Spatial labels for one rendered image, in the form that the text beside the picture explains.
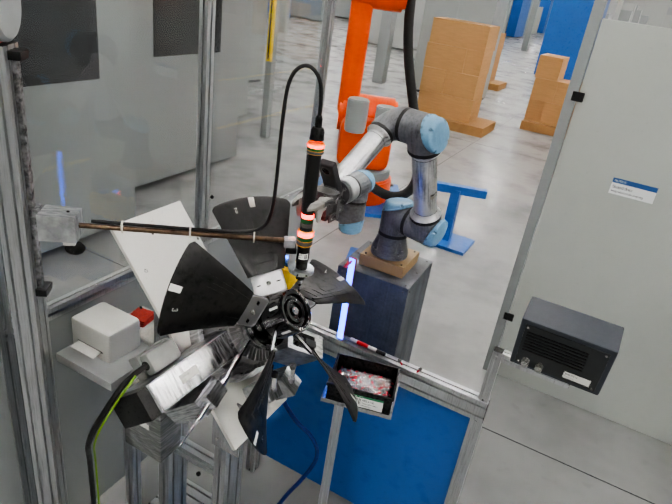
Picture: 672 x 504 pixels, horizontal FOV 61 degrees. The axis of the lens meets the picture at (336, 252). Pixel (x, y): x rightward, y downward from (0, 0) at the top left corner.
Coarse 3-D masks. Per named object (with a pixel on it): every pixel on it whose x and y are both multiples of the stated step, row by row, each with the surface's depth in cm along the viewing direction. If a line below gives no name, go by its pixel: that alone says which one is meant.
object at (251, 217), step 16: (224, 208) 159; (240, 208) 160; (256, 208) 161; (288, 208) 165; (224, 224) 158; (240, 224) 159; (256, 224) 159; (272, 224) 160; (288, 224) 162; (240, 240) 157; (240, 256) 157; (256, 256) 157; (272, 256) 157; (256, 272) 156
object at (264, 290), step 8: (272, 272) 156; (280, 272) 156; (256, 280) 156; (264, 280) 156; (272, 280) 156; (280, 280) 155; (256, 288) 155; (264, 288) 155; (272, 288) 155; (280, 288) 155; (264, 296) 154
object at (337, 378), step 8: (312, 352) 154; (320, 360) 156; (328, 368) 158; (336, 376) 161; (344, 376) 175; (336, 384) 155; (344, 384) 165; (344, 392) 158; (352, 392) 168; (344, 400) 154; (352, 400) 162; (352, 408) 157; (352, 416) 154
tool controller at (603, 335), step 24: (528, 312) 163; (552, 312) 163; (576, 312) 163; (528, 336) 164; (552, 336) 159; (576, 336) 156; (600, 336) 156; (528, 360) 168; (552, 360) 164; (576, 360) 160; (600, 360) 156; (576, 384) 165; (600, 384) 161
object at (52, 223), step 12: (36, 216) 139; (48, 216) 139; (60, 216) 140; (72, 216) 141; (36, 228) 141; (48, 228) 141; (60, 228) 141; (72, 228) 141; (36, 240) 143; (48, 240) 142; (60, 240) 142; (72, 240) 143
